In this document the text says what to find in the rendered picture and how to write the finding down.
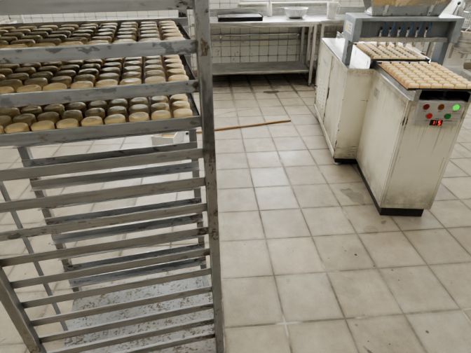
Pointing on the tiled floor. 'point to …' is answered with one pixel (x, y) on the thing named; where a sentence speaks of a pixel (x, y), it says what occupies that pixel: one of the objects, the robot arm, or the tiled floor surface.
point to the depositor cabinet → (341, 100)
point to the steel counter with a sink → (317, 17)
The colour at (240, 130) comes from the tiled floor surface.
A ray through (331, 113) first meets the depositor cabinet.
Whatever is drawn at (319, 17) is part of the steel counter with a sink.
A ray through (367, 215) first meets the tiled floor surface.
